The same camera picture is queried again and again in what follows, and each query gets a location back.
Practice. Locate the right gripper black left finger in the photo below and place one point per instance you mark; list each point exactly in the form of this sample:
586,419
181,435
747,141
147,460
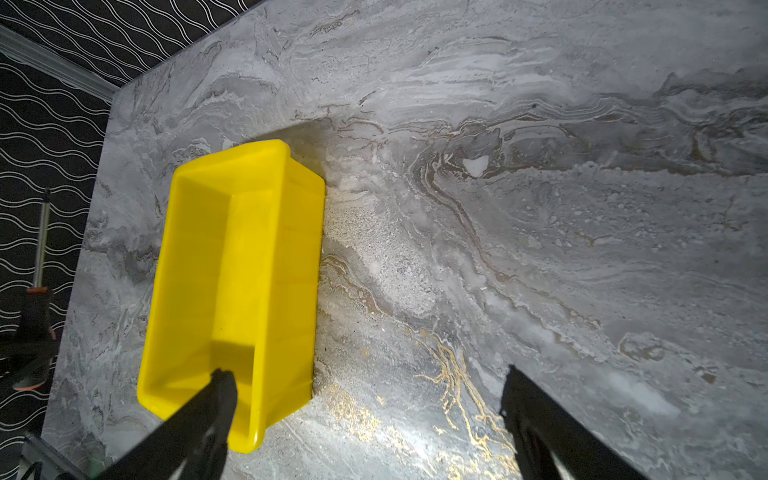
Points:
192,442

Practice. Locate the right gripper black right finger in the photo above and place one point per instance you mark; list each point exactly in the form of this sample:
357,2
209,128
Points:
545,435

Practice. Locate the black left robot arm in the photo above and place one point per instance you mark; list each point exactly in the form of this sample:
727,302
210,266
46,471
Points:
34,344

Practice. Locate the yellow plastic bin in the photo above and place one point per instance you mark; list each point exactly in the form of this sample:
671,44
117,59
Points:
236,287

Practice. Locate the aluminium corner frame post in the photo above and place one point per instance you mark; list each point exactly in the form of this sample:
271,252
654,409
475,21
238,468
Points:
25,51

